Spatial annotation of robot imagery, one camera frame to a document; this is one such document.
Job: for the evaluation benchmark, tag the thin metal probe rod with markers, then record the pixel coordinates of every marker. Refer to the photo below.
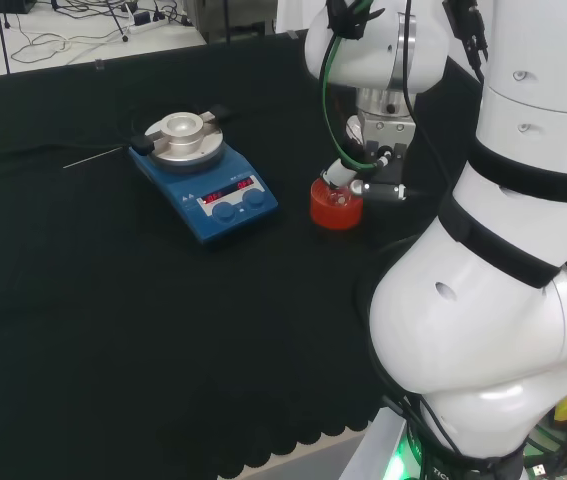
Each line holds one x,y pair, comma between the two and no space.
93,159

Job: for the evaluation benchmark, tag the black tripod leg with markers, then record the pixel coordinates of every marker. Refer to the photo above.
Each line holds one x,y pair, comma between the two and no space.
119,22

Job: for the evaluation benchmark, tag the clear cloth clip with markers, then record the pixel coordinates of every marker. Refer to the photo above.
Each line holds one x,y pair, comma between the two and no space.
98,64
292,34

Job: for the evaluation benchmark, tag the clear glass round-bottom flask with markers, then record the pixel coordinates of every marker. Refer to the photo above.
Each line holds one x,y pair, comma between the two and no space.
340,199

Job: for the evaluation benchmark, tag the white power strip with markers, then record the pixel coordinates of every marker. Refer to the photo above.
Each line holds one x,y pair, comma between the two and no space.
148,22

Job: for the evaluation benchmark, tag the black bench cloth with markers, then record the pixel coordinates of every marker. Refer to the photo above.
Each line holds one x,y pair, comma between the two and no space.
113,325

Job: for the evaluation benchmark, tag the heater with blue base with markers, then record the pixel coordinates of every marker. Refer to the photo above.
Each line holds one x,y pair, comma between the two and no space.
203,220

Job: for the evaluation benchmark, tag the black computer case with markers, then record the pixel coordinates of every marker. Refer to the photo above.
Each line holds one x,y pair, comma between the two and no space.
3,5

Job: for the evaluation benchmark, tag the black stand pole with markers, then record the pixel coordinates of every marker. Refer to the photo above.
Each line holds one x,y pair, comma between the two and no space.
4,45

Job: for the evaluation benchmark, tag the grey cabinet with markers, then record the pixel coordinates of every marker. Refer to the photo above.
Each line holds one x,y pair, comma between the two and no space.
233,17

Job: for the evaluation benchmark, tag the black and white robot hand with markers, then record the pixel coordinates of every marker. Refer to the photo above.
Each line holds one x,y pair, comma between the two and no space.
385,130

